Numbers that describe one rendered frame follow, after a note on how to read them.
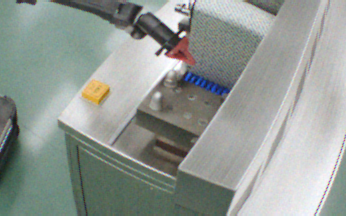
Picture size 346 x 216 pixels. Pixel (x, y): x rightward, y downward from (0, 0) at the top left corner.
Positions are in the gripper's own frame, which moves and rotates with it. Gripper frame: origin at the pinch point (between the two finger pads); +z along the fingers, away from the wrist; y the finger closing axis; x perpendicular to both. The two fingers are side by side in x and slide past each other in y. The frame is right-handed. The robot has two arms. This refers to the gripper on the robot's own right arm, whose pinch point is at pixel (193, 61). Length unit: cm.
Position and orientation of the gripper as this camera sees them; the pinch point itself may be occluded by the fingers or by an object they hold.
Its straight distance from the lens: 180.5
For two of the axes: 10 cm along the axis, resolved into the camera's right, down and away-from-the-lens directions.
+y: -4.6, 5.9, -6.6
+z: 7.2, 6.9, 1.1
